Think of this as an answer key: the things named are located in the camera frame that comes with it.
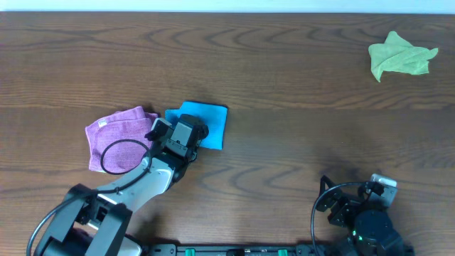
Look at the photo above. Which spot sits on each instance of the crumpled green cloth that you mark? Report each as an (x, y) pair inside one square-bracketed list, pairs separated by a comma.
[(397, 55)]

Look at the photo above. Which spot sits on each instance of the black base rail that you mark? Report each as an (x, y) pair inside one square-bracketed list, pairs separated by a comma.
[(245, 250)]

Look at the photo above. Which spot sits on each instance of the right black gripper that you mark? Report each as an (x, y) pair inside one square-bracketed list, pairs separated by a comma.
[(347, 205)]

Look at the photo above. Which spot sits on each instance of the blue microfiber cloth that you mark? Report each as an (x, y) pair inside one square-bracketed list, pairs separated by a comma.
[(214, 116)]

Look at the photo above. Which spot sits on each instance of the folded purple cloth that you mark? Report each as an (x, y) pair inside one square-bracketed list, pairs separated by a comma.
[(117, 142)]

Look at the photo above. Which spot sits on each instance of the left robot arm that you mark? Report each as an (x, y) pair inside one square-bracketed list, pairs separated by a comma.
[(94, 221)]

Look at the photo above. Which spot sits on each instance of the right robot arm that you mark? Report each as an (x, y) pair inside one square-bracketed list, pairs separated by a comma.
[(372, 232)]

